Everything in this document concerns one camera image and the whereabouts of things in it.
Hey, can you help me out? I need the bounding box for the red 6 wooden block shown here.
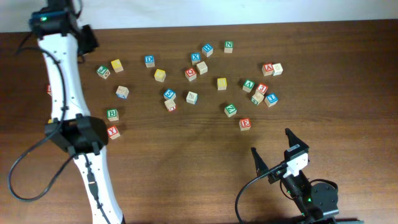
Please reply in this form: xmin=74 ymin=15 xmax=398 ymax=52
xmin=47 ymin=85 xmax=52 ymax=96

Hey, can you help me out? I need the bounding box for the red A wooden block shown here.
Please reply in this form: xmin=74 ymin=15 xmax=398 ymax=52
xmin=262 ymin=63 xmax=274 ymax=76

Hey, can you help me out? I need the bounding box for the plain top blue-sided block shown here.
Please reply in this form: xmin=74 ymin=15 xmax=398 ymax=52
xmin=116 ymin=86 xmax=129 ymax=99

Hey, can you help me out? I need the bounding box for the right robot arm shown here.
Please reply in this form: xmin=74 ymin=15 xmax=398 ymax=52
xmin=251 ymin=128 xmax=339 ymax=223

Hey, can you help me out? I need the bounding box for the green 4 wooden block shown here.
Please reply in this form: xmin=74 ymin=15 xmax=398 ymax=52
xmin=251 ymin=92 xmax=264 ymax=106

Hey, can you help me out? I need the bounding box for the blue I wooden block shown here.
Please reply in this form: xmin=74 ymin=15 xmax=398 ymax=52
xmin=264 ymin=93 xmax=279 ymax=107

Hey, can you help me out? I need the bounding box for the red E wooden block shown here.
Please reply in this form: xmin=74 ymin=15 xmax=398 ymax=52
xmin=239 ymin=118 xmax=251 ymax=131

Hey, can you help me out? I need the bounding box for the green Z wooden block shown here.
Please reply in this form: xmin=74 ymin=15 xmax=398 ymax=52
xmin=224 ymin=104 xmax=237 ymax=118

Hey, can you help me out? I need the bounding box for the plain top block by X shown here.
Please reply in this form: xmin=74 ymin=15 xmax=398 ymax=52
xmin=196 ymin=62 xmax=208 ymax=75

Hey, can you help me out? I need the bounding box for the leaf picture blue-sided block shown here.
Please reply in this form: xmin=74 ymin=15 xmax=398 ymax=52
xmin=186 ymin=91 xmax=198 ymax=105

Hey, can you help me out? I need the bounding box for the green J wooden block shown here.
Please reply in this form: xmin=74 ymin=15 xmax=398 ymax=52
xmin=96 ymin=65 xmax=111 ymax=79

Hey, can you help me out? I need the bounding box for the red Q wooden block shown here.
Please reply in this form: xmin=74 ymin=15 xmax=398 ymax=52
xmin=185 ymin=68 xmax=197 ymax=82

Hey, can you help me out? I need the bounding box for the green B wooden block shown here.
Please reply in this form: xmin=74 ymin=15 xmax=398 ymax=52
xmin=106 ymin=108 xmax=119 ymax=121

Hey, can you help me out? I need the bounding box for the yellow top wooden block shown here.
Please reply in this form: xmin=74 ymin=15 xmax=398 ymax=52
xmin=111 ymin=59 xmax=124 ymax=73

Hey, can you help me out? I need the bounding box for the green N wooden block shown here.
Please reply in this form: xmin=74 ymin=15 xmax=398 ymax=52
xmin=224 ymin=41 xmax=234 ymax=54

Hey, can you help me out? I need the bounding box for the red U wooden block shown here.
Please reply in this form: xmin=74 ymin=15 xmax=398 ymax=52
xmin=164 ymin=99 xmax=177 ymax=112

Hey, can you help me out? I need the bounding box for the blue 5 wooden block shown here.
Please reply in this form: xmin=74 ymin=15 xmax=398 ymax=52
xmin=164 ymin=88 xmax=176 ymax=100

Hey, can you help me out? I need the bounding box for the red Y wooden block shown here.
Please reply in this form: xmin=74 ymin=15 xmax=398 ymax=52
xmin=107 ymin=126 xmax=121 ymax=139

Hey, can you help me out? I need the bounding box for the blue D wooden block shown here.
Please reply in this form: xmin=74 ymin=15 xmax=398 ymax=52
xmin=144 ymin=55 xmax=155 ymax=68

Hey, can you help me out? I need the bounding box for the green V wooden block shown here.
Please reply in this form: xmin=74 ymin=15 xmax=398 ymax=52
xmin=243 ymin=80 xmax=255 ymax=93

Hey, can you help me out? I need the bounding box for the plain block beside A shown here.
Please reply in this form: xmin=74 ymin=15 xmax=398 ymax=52
xmin=272 ymin=63 xmax=283 ymax=76

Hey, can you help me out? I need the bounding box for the red 3 wooden block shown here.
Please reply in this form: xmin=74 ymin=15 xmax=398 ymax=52
xmin=256 ymin=83 xmax=268 ymax=95

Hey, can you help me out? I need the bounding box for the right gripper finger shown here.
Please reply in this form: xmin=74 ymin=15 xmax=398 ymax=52
xmin=285 ymin=128 xmax=309 ymax=152
xmin=251 ymin=147 xmax=269 ymax=177

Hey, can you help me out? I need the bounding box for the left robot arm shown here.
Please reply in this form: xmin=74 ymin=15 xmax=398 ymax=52
xmin=29 ymin=0 xmax=125 ymax=223

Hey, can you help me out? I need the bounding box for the yellow S wooden block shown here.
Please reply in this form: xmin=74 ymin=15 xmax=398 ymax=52
xmin=154 ymin=69 xmax=167 ymax=82

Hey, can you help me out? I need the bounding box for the blue H wooden block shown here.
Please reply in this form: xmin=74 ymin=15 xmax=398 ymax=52
xmin=202 ymin=44 xmax=214 ymax=57

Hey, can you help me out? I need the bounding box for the blue X wooden block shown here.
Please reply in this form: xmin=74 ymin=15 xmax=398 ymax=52
xmin=191 ymin=52 xmax=201 ymax=65

